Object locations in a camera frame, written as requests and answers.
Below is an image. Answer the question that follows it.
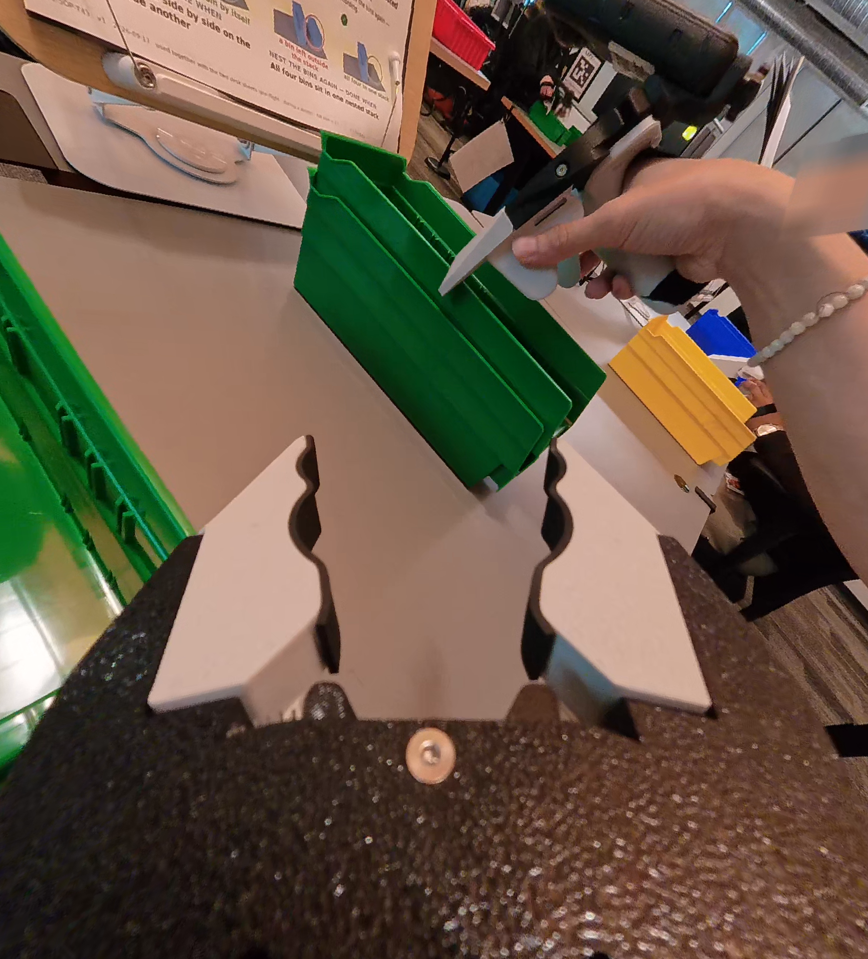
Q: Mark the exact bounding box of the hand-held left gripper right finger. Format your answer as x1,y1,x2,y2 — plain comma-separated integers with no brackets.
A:
520,438,714,729

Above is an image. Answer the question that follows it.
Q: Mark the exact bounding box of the person's right forearm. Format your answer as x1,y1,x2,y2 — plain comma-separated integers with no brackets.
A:
734,176,868,638

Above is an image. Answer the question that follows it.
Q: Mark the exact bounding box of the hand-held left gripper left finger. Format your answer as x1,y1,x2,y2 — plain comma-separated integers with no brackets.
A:
148,435,343,726

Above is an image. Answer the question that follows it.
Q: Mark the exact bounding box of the printed marker board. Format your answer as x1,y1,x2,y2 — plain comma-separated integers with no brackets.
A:
565,46,607,102

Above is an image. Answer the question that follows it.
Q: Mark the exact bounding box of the printed instruction sheet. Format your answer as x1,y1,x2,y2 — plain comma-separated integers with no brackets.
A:
23,0,416,132

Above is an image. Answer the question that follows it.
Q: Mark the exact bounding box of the blue plastic bin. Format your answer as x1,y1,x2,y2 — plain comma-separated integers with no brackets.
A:
685,309,757,361

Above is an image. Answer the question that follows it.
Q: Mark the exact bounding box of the red ribbed object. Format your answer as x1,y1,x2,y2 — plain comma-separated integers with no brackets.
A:
433,0,496,68

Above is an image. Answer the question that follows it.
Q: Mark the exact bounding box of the person's right hand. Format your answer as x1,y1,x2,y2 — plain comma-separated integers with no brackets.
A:
512,156,795,302

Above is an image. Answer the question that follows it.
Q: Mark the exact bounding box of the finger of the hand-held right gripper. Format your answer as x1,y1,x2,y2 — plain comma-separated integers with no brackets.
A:
437,208,515,297

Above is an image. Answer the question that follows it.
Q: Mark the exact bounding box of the yellow box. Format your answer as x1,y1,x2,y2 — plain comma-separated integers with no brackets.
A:
608,315,757,466

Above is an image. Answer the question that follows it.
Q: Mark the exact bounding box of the grey desk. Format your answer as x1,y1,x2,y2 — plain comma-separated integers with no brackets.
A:
0,37,729,900

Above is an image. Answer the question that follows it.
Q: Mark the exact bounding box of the white clipboard stand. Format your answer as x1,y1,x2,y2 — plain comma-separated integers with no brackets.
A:
20,51,323,226

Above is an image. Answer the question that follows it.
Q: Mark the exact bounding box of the instruction sheet on wooden board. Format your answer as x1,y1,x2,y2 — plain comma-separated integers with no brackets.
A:
0,0,438,162

